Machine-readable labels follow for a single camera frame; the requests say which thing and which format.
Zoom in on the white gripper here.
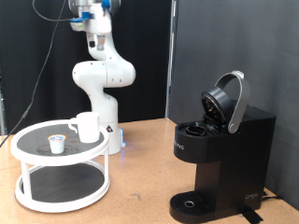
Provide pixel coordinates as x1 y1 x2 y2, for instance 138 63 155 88
81 4 113 51

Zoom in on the white mug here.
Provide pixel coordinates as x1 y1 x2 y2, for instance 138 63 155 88
67 111 101 144

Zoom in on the white coffee pod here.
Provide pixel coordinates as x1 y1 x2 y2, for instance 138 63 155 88
47 133 67 155

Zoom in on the black Keurig coffee machine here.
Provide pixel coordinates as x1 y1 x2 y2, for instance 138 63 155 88
168 70 277 224

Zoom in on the silver vertical pole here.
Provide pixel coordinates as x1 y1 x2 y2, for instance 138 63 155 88
164 0 179 119

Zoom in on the black backdrop curtain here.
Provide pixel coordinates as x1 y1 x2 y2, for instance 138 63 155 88
0 0 173 135

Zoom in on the white two-tier turntable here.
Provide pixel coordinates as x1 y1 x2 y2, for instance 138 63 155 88
9 119 111 214

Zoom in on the dark grey partition panel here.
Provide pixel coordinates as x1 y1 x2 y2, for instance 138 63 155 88
169 0 299 211

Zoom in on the black tape strip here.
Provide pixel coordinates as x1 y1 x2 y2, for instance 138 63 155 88
238 207 264 224

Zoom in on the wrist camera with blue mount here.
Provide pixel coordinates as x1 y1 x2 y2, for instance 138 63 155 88
69 11 92 33

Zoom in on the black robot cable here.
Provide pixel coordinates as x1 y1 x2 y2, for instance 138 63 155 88
0 0 74 147

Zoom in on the grey metal post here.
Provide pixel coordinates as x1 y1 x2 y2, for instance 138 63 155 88
0 69 7 136

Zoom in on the black power cord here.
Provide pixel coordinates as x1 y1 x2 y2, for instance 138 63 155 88
261 189 283 203

